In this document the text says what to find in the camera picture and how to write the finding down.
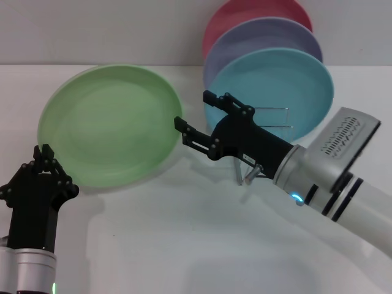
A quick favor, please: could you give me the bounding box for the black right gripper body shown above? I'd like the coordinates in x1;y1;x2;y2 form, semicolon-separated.
211;109;295;181

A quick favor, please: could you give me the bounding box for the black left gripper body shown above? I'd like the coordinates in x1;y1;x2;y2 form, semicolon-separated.
0;159;80;252

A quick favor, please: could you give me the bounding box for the green plate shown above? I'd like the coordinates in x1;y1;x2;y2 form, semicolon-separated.
37;63;184;188

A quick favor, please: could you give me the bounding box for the teal plate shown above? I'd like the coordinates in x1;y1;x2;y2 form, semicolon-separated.
203;47;334;143

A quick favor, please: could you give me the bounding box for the purple plate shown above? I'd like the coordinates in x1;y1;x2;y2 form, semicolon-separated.
203;17;323;89

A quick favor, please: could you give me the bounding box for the red plate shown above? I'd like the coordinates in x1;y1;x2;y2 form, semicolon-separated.
202;0;313;59

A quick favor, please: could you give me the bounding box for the metal wire plate rack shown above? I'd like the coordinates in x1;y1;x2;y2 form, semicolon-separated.
235;106;295;187

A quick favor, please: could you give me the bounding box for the silver cable plug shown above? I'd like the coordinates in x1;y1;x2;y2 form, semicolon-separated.
244;164;265;184

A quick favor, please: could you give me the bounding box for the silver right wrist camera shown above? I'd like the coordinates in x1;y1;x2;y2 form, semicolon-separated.
301;107;382;192

